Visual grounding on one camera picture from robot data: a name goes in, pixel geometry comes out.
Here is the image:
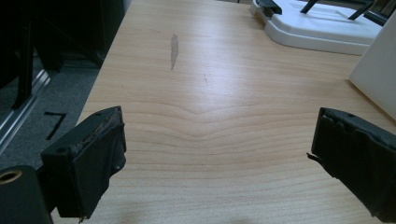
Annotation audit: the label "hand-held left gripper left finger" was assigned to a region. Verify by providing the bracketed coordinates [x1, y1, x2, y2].
[40, 105, 128, 220]

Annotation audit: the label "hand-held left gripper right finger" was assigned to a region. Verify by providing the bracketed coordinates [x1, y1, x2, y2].
[306, 106, 396, 224]

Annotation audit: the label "white box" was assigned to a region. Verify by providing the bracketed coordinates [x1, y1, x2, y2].
[348, 10, 396, 121]

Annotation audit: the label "white plastic base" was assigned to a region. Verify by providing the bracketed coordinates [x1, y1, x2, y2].
[249, 0, 383, 57]

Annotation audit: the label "black stand legs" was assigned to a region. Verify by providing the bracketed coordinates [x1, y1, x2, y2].
[300, 0, 396, 27]

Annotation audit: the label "black clip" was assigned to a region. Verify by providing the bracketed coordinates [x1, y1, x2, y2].
[255, 0, 283, 16]

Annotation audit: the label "metal floor rail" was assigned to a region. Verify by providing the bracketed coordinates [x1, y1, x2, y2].
[0, 68, 51, 154]

